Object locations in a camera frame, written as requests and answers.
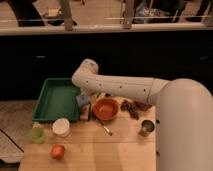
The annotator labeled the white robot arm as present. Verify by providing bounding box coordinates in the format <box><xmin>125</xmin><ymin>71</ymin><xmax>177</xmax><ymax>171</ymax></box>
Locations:
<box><xmin>71</xmin><ymin>59</ymin><xmax>213</xmax><ymax>171</ymax></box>

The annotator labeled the light green cup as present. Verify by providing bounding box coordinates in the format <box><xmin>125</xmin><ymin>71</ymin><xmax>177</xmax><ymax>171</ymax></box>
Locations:
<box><xmin>28</xmin><ymin>127</ymin><xmax>45</xmax><ymax>144</ymax></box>

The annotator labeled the orange bowl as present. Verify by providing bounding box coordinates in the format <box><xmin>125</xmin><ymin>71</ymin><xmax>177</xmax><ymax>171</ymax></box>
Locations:
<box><xmin>92</xmin><ymin>98</ymin><xmax>119</xmax><ymax>121</ymax></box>

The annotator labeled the black cable left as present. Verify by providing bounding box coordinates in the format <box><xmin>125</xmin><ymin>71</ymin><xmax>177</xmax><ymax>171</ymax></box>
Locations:
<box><xmin>0</xmin><ymin>128</ymin><xmax>25</xmax><ymax>154</ymax></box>

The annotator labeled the green plastic tray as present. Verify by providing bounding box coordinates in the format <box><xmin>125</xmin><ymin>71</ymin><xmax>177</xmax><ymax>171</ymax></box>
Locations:
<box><xmin>32</xmin><ymin>78</ymin><xmax>80</xmax><ymax>122</ymax></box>

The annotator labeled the white lidded jar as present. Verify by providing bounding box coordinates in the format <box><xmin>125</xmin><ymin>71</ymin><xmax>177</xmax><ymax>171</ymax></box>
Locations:
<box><xmin>52</xmin><ymin>118</ymin><xmax>70</xmax><ymax>137</ymax></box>

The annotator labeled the blue sponge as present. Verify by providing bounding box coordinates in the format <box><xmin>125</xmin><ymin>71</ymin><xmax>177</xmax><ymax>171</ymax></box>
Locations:
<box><xmin>76</xmin><ymin>94</ymin><xmax>90</xmax><ymax>107</ymax></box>

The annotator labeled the bunch of dark grapes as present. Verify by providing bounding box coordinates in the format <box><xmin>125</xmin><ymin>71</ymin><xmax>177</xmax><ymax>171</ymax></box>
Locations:
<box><xmin>120</xmin><ymin>100</ymin><xmax>151</xmax><ymax>120</ymax></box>

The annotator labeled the metal cup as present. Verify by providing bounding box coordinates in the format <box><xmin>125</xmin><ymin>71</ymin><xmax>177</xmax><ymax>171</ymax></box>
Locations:
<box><xmin>139</xmin><ymin>120</ymin><xmax>155</xmax><ymax>137</ymax></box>

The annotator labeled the wooden block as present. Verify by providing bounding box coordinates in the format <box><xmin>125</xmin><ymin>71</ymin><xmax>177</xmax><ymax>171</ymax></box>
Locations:
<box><xmin>80</xmin><ymin>104</ymin><xmax>91</xmax><ymax>121</ymax></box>

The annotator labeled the orange fruit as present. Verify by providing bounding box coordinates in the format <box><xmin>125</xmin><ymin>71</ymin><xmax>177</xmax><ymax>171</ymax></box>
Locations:
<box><xmin>51</xmin><ymin>144</ymin><xmax>65</xmax><ymax>160</ymax></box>

